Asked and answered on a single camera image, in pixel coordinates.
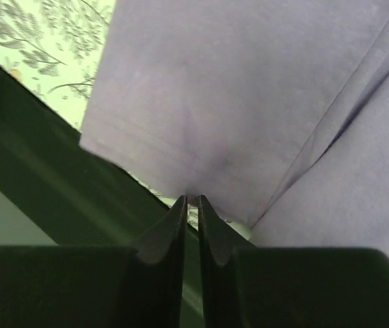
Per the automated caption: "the floral table mat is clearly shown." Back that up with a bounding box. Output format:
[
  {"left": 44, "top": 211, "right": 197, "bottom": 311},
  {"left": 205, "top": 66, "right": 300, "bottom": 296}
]
[{"left": 0, "top": 0, "right": 253, "bottom": 240}]

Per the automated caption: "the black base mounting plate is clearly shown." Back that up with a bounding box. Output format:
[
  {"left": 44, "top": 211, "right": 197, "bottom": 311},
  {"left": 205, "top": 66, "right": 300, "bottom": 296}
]
[{"left": 0, "top": 68, "right": 204, "bottom": 327}]

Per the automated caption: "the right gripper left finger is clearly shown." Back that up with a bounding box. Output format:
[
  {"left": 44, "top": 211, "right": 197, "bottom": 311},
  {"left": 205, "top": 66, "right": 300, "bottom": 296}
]
[{"left": 0, "top": 196, "right": 187, "bottom": 327}]

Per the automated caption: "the purple t shirt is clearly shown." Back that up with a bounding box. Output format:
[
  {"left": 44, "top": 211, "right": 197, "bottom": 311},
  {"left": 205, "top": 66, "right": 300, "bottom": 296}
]
[{"left": 79, "top": 0, "right": 389, "bottom": 257}]

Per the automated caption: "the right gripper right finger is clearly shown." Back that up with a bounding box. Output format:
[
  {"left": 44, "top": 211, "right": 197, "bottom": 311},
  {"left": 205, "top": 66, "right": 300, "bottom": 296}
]
[{"left": 198, "top": 196, "right": 389, "bottom": 327}]

